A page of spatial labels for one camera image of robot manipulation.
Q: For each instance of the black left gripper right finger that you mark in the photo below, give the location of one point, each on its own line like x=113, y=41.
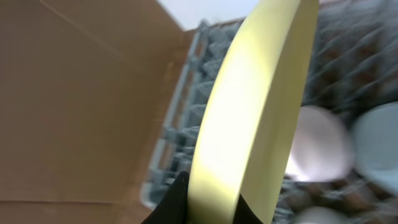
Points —
x=243, y=213

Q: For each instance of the yellow round plate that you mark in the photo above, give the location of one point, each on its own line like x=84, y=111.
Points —
x=248, y=126

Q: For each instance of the grey plastic dish rack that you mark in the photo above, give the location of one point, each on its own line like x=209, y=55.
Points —
x=353, y=70

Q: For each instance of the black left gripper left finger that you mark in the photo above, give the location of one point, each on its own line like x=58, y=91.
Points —
x=172, y=209

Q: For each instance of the pink bowl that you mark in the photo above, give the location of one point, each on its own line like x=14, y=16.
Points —
x=321, y=150

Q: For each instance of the light blue bowl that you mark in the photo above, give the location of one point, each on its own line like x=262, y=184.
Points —
x=375, y=142

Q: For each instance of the brown cardboard panel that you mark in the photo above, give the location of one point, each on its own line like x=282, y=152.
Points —
x=81, y=86

